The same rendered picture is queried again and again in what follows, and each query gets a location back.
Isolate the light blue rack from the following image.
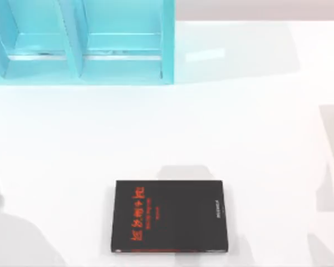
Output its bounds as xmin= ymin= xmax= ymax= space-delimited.
xmin=0 ymin=0 xmax=176 ymax=86

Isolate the black book with red lettering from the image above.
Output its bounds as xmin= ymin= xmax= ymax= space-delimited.
xmin=110 ymin=179 xmax=229 ymax=254

